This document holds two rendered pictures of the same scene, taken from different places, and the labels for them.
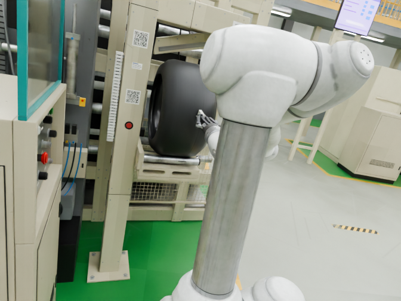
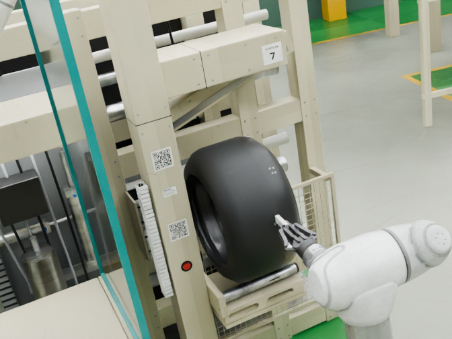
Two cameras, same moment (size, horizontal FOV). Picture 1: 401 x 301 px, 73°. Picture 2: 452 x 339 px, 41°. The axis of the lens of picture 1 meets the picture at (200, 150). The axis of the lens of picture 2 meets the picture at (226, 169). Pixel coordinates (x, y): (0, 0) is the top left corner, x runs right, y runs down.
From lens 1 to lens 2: 0.98 m
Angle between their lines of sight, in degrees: 4
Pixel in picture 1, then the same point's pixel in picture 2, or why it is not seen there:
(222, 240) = not seen: outside the picture
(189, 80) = (246, 182)
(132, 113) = (185, 249)
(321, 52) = (405, 247)
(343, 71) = (427, 258)
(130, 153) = (201, 298)
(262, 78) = (368, 296)
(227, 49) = (333, 290)
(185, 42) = (203, 99)
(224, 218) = not seen: outside the picture
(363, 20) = not seen: outside the picture
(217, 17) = (237, 54)
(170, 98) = (233, 218)
